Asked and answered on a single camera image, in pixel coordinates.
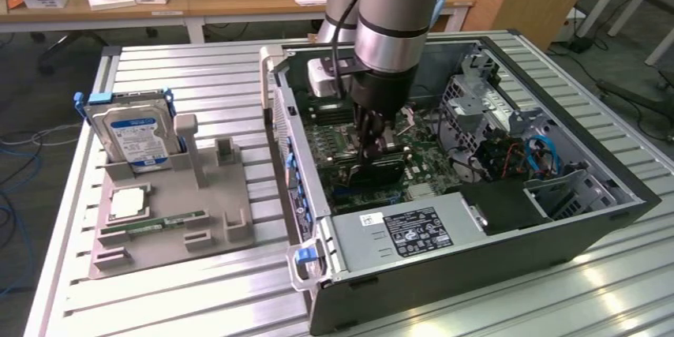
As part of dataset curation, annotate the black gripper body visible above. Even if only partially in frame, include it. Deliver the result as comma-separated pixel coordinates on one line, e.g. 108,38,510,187
347,68,422,122

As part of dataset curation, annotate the black graphics card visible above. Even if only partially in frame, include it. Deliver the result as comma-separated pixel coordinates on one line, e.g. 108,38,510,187
336,154,410,189

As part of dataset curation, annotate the grey parts rack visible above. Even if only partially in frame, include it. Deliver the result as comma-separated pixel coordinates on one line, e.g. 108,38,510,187
87,113,259,279

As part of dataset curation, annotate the black camera cable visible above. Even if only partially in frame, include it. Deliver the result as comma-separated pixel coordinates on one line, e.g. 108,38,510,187
331,0,367,97

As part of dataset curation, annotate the red wire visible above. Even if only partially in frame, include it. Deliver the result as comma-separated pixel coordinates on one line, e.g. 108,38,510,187
499,143,522,180

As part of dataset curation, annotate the white table frame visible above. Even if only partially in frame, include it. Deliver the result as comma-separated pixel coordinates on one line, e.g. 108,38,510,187
577,0,674,66

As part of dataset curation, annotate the blue wire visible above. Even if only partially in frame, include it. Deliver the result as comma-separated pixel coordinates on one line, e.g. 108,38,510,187
523,134,562,178

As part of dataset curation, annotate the black power adapter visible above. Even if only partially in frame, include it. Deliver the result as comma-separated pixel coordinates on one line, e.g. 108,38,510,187
566,35,597,54

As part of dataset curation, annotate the metal socket cover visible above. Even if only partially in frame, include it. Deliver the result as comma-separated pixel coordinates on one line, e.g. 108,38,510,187
392,104,421,141

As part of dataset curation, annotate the CPU socket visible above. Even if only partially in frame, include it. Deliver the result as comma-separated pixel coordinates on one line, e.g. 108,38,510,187
339,122,363,155

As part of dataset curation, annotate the green RAM stick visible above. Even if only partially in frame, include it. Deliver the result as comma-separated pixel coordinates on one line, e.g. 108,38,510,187
104,212,207,235

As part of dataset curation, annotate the hard disk with blue caddy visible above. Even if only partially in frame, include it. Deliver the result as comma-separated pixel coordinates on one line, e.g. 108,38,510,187
72,90,180,174

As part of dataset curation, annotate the grey disk bay bracket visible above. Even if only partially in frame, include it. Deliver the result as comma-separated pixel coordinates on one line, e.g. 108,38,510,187
523,169,611,222

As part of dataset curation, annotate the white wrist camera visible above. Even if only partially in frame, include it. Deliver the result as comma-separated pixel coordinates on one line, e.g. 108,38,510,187
307,57,352,98

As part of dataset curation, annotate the green motherboard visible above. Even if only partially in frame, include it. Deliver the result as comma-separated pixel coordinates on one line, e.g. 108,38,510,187
302,99,465,215

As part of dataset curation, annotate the silver CPU chip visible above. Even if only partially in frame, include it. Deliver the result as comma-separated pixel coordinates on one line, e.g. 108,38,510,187
108,187,152,219

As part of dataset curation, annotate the black PC case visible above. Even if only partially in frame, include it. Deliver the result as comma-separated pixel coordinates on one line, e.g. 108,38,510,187
259,35,663,336

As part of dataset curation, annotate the white floor cable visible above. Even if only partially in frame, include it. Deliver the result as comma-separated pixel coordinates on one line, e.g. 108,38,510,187
0,123,80,147

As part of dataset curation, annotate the silver chipset heatsink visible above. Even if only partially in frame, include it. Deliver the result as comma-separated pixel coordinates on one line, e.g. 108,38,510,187
407,185,442,200

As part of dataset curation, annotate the metal disk bay cage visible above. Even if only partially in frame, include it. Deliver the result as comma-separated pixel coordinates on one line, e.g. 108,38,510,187
441,51,549,144

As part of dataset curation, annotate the blue floor cable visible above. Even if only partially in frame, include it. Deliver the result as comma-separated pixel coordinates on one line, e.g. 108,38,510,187
0,143,43,294

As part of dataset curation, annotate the grey power supply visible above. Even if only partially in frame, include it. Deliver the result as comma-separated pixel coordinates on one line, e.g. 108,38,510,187
318,193,489,275

